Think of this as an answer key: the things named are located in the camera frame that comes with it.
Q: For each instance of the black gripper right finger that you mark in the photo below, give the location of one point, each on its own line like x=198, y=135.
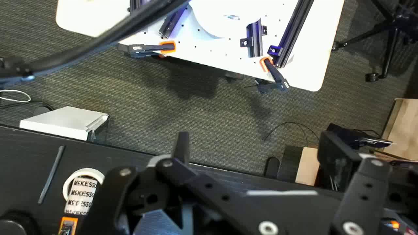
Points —
x=337, y=161

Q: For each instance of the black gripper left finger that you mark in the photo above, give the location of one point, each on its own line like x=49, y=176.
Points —
x=181, y=148

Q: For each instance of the white robot base table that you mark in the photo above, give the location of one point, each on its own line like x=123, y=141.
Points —
x=232, y=35

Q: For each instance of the black pen on desk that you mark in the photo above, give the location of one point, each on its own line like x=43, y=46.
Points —
x=51, y=175

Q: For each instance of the cardboard box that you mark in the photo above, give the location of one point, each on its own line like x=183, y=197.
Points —
x=401, y=129

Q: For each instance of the white tape roll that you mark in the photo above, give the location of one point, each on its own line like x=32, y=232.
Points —
x=78, y=189

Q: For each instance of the white computer tower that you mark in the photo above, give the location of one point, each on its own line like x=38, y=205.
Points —
x=66, y=122

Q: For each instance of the black office chair base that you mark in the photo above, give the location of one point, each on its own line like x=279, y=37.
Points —
x=398, y=21

